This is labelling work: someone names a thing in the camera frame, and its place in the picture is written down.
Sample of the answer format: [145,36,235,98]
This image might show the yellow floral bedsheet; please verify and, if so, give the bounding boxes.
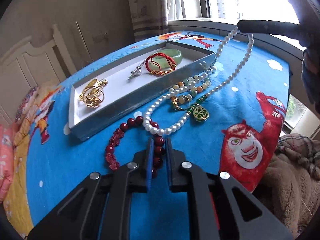
[4,135,33,238]

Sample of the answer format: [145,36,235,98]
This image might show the pink folded quilt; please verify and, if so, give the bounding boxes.
[0,123,15,203]

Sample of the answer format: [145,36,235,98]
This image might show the red braided cord bracelet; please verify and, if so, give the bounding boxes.
[145,52,177,76]

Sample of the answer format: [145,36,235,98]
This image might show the multicolour jade bead bracelet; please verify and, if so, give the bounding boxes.
[169,75,212,106]

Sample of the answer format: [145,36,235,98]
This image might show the green jade bangle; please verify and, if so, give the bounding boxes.
[148,49,183,69]

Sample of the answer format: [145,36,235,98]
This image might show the yellow checked pillow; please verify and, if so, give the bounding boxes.
[14,85,61,147]

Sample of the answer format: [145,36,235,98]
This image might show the striped printed curtain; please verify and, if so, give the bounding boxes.
[129,0,183,42]

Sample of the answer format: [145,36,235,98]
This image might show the wall power socket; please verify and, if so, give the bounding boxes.
[92,32,108,43]

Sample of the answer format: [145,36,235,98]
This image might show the white wooden headboard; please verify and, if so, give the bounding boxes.
[1,24,77,127]

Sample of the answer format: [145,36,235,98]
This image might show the grey cardboard jewelry tray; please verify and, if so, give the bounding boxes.
[68,41,214,141]

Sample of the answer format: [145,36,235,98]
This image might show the gold bangle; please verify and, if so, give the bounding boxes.
[79,79,108,101]

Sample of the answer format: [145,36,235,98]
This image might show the dark red bead bracelet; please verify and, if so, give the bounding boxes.
[105,115,167,178]

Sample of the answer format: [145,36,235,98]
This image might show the silver brooch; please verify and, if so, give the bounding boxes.
[128,60,145,80]

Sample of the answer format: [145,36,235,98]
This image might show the white pearl necklace jade pendant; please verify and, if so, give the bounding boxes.
[143,28,254,137]

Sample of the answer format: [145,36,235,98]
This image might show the embroidered small pillow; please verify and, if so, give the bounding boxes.
[15,86,39,125]

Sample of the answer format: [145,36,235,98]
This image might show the white lamp pole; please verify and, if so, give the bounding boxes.
[75,21,93,62]

